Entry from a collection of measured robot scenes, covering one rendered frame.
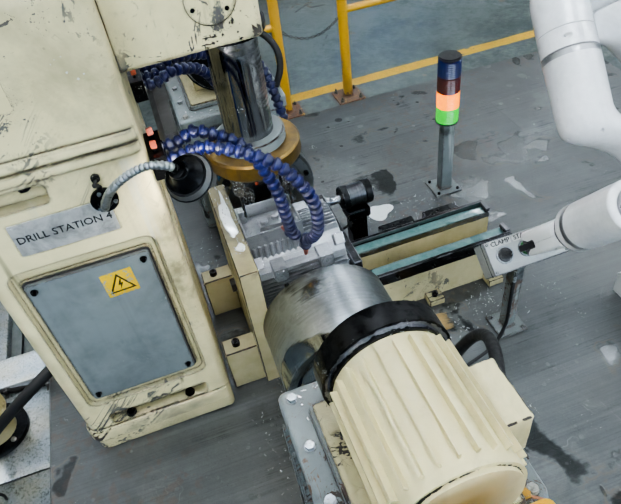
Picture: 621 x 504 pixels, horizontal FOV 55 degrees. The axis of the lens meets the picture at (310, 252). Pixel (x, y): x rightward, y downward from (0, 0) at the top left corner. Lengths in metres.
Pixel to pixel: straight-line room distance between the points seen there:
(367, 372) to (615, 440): 0.75
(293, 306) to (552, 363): 0.63
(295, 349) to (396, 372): 0.35
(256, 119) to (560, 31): 0.51
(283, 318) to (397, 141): 1.10
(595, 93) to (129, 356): 0.91
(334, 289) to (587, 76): 0.52
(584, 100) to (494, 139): 1.04
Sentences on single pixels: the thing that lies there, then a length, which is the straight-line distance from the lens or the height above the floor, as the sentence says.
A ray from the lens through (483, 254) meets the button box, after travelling 1.26.
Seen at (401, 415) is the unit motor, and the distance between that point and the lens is 0.68.
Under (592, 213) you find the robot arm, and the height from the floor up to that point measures 1.31.
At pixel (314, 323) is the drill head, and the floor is 1.16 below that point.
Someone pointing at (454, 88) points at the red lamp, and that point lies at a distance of 1.63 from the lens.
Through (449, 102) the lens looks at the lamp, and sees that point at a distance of 1.65.
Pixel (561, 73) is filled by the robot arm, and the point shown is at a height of 1.45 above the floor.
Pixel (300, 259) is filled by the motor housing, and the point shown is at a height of 1.06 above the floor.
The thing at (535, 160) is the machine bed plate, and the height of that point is 0.80.
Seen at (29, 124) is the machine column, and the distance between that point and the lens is 0.88.
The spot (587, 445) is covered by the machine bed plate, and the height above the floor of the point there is 0.80.
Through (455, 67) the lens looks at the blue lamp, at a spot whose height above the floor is 1.20.
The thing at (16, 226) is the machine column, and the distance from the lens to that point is 0.97.
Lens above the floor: 1.94
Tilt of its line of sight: 44 degrees down
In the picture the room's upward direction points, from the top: 9 degrees counter-clockwise
